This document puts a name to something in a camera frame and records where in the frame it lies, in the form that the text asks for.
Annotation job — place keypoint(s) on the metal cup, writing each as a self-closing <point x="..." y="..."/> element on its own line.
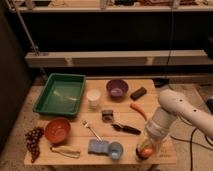
<point x="139" y="155"/>

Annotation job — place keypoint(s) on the dark red grape bunch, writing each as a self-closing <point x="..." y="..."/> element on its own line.
<point x="32" y="142"/>

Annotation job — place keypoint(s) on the blue sponge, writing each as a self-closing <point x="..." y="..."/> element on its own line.
<point x="98" y="147"/>

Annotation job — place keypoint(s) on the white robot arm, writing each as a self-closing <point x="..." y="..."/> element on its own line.
<point x="172" y="105"/>

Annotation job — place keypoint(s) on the light blue cloth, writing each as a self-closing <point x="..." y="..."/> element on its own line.
<point x="163" y="141"/>

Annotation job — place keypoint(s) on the yellow orange apple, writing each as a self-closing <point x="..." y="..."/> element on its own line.
<point x="145" y="153"/>

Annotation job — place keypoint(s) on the black handled tool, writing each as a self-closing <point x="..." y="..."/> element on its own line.
<point x="127" y="129"/>

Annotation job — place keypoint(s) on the white shelf beam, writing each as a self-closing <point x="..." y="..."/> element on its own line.
<point x="118" y="58"/>

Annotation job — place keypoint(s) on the purple bowl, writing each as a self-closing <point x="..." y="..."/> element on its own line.
<point x="117" y="88"/>

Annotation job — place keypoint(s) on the green plastic tray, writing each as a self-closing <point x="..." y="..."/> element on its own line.
<point x="61" y="95"/>

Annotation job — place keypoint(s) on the black rectangular block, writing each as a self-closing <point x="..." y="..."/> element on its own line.
<point x="138" y="93"/>

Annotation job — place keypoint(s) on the orange carrot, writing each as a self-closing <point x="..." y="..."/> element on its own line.
<point x="137" y="108"/>

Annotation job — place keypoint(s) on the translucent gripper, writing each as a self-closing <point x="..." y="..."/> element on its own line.
<point x="144" y="143"/>

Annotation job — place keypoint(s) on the metal diagonal pole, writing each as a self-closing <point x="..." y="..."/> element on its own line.
<point x="34" y="47"/>

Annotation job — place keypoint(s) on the orange red bowl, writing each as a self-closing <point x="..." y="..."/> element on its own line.
<point x="57" y="130"/>

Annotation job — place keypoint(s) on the blue glass cup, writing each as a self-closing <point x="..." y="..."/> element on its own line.
<point x="115" y="150"/>

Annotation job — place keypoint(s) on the white plastic cup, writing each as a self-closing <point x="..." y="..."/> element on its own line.
<point x="93" y="96"/>

